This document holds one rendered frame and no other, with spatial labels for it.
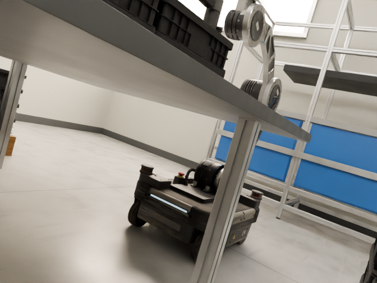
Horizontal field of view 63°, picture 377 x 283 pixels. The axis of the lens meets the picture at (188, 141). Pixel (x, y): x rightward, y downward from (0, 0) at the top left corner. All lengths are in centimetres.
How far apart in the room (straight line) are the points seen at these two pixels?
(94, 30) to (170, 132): 410
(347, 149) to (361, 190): 33
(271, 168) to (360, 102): 132
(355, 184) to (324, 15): 208
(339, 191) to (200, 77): 231
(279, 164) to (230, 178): 187
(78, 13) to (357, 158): 255
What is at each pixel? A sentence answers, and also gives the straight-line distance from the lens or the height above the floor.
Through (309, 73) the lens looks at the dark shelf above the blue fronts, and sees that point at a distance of 294.
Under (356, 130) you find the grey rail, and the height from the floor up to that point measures 90.
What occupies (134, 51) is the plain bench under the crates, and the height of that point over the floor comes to 67.
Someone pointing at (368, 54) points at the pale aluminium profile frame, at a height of 151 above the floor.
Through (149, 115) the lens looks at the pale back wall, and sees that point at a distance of 472.
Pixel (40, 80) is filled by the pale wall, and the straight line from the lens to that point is 460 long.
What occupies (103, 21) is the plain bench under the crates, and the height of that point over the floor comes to 68.
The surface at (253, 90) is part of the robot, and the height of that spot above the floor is 89.
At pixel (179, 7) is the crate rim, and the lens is 99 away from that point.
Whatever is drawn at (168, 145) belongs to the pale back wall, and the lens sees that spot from 444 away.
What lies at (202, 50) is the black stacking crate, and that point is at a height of 84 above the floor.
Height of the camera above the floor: 60
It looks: 4 degrees down
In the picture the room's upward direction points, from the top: 16 degrees clockwise
